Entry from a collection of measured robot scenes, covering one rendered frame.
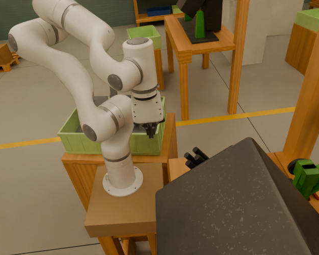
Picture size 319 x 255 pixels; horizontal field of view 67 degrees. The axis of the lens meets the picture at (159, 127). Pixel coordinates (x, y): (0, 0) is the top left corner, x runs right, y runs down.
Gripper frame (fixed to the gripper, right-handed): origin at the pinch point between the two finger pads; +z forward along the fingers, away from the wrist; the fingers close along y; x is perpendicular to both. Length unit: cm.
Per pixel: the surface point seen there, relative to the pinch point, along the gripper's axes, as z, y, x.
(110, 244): 65, 28, 5
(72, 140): 39, 52, -49
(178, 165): 40.0, -9.9, -20.6
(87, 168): 59, 47, -43
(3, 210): 130, 150, -69
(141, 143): 41, 10, -42
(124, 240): 106, 30, -18
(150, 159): 51, 6, -38
